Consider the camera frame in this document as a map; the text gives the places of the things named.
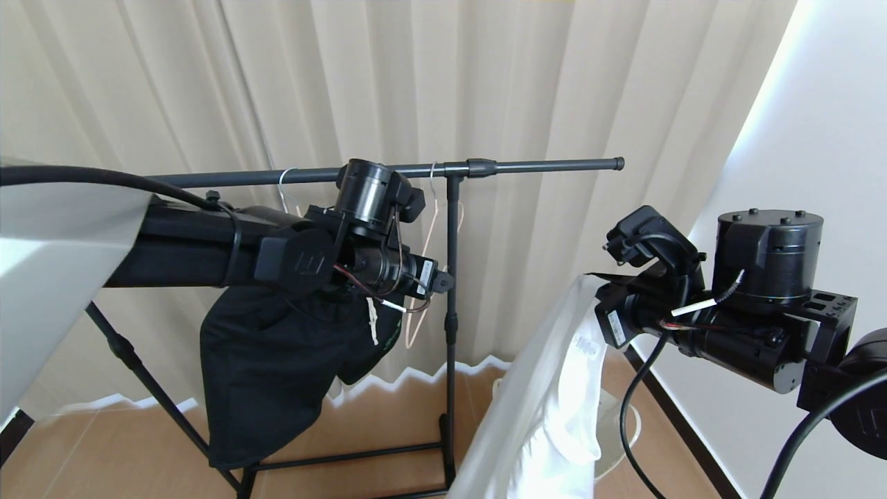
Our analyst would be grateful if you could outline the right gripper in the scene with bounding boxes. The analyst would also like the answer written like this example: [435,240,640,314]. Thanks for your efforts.
[595,272,697,349]

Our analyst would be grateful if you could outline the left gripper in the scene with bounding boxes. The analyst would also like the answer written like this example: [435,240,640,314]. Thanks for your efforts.
[398,251,455,300]

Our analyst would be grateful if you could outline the pink clothes hanger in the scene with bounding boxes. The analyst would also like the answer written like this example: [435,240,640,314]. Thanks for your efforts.
[278,168,303,217]
[404,164,446,349]

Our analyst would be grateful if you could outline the white garment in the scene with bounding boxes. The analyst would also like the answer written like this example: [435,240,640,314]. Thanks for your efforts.
[447,274,611,499]

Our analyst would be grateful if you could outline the black shorts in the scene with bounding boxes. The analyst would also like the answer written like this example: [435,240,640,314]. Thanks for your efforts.
[200,281,406,471]

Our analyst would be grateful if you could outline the white laundry basket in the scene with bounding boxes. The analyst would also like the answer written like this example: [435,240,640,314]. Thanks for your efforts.
[492,378,642,482]

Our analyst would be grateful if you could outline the black clothes rack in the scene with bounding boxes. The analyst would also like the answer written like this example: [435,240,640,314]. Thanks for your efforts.
[87,157,624,499]

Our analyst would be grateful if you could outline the beige curtain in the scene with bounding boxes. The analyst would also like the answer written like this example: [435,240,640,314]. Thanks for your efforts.
[0,0,798,417]

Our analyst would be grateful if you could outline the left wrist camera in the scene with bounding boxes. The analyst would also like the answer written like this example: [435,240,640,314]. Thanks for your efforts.
[395,177,426,224]

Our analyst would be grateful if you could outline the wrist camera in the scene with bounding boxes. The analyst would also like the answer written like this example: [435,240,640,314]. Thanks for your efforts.
[395,177,426,224]
[604,205,705,279]

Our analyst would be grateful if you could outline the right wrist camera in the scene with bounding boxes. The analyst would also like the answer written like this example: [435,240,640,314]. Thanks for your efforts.
[604,205,705,279]

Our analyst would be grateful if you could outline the black cable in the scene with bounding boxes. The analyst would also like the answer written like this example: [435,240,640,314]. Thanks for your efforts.
[619,232,887,499]
[0,165,224,212]

